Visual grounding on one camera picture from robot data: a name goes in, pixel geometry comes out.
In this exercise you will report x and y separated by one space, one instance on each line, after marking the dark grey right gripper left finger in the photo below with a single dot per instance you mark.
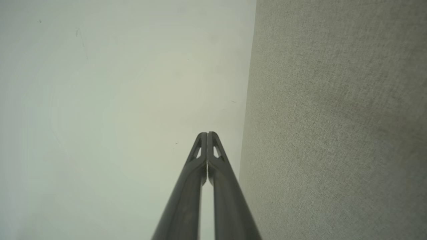
186 200

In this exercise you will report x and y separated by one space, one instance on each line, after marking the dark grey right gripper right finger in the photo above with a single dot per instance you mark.
230 206

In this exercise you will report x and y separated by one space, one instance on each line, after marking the grey fabric sofa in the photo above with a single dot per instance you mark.
333 116

